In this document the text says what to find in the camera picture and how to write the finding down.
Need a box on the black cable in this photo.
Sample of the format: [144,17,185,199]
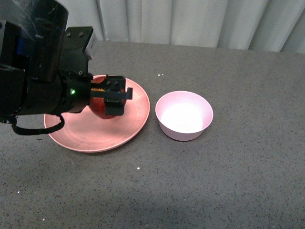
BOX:
[11,114,65,135]

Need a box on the pale pink bowl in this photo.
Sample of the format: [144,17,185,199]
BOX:
[155,91,214,141]

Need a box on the pink plate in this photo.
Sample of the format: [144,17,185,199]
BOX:
[49,79,150,153]

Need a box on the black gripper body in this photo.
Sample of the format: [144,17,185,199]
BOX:
[54,26,93,113]

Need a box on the white curtain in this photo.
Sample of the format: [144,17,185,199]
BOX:
[61,0,305,53]

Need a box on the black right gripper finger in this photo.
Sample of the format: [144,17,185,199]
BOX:
[104,99,125,116]

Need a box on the red apple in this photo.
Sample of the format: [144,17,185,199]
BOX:
[89,76,127,119]

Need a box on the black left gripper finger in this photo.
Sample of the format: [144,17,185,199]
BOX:
[90,75,132,100]

